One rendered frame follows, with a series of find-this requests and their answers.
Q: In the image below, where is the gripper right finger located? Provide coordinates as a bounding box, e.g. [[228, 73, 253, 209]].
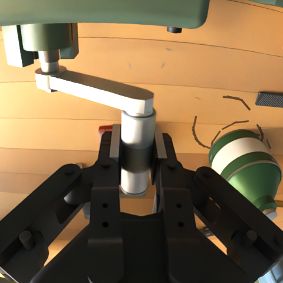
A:
[[151, 124, 283, 277]]

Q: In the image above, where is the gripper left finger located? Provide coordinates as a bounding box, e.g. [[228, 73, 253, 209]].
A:
[[0, 123, 124, 277]]

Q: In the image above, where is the white crank handle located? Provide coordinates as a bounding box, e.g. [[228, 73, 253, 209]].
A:
[[34, 64, 157, 198]]

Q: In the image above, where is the green lathe body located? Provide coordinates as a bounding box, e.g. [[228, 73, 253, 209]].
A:
[[0, 0, 210, 68]]

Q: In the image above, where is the dark grey file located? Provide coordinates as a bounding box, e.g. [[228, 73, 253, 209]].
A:
[[254, 91, 283, 109]]

